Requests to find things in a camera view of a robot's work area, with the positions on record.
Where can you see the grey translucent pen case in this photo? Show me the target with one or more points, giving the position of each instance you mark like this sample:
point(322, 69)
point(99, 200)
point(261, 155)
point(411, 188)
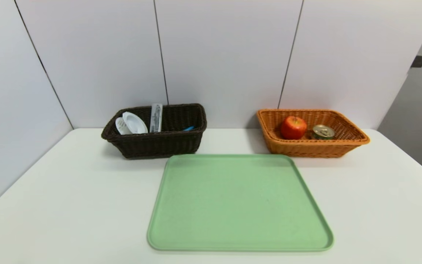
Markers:
point(156, 119)

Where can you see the tin can with gold lid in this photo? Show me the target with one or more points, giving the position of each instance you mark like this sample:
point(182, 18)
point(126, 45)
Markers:
point(324, 131)

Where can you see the light green plastic tray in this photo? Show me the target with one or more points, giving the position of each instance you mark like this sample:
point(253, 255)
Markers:
point(247, 212)

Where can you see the red apple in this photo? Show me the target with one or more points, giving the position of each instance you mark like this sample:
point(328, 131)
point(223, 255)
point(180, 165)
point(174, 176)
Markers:
point(293, 127)

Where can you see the dark brown wicker basket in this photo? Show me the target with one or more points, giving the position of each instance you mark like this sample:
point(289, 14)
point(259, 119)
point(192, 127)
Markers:
point(159, 145)

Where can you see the orange wicker basket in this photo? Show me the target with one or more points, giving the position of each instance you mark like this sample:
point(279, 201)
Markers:
point(269, 143)

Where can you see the black wall fixture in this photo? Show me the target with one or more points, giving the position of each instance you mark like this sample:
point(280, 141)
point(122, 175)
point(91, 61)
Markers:
point(418, 61)

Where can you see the white perforated plastic cup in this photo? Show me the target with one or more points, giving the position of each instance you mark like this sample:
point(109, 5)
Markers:
point(133, 123)

